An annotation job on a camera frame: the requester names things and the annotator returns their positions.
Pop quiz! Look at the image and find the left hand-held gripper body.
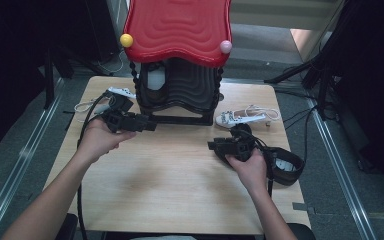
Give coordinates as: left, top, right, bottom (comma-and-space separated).
102, 87, 138, 134

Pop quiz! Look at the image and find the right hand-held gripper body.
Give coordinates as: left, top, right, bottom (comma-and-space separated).
218, 114, 267, 163

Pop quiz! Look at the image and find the white heeled sandal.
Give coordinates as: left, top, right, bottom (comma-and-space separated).
215, 104, 281, 129
73, 98, 103, 123

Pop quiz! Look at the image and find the black leather shoe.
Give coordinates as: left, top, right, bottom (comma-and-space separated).
263, 146, 306, 187
139, 61, 169, 101

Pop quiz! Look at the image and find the red and black shoe rack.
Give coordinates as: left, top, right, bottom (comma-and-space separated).
123, 0, 234, 127

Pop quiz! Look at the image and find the person's left hand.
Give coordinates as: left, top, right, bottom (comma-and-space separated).
77, 119, 137, 164

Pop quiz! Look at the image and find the person's right hand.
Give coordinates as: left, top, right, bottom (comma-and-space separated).
225, 148, 269, 198

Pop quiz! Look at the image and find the yellow ball knob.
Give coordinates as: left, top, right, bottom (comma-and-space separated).
119, 33, 135, 48

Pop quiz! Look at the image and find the black metal stand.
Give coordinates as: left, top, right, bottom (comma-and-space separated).
43, 49, 56, 109

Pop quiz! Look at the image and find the grey tape piece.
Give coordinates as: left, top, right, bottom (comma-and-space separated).
292, 202, 316, 214

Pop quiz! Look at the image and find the pink ball knob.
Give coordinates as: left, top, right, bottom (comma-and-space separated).
219, 39, 233, 55

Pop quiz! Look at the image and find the black tripod stand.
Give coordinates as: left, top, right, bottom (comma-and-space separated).
264, 49, 338, 121

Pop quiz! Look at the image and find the black chair armrest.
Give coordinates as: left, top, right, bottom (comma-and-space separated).
54, 213, 79, 240
286, 222, 316, 240

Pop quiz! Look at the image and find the dark curtain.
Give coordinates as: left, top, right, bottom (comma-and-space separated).
0, 0, 121, 161
313, 0, 384, 201

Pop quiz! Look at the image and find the grey cable plug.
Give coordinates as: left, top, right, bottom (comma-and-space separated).
94, 104, 111, 115

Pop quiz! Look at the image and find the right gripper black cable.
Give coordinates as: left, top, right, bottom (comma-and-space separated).
241, 128, 276, 198

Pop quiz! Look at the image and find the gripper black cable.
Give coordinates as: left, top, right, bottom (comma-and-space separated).
76, 93, 111, 240
241, 128, 276, 198

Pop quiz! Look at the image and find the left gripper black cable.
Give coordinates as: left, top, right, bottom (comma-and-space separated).
76, 93, 111, 240

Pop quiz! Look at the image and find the white floor cable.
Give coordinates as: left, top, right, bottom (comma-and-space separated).
99, 49, 127, 76

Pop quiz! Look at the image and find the black floor cable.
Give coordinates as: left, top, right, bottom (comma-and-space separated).
281, 105, 318, 164

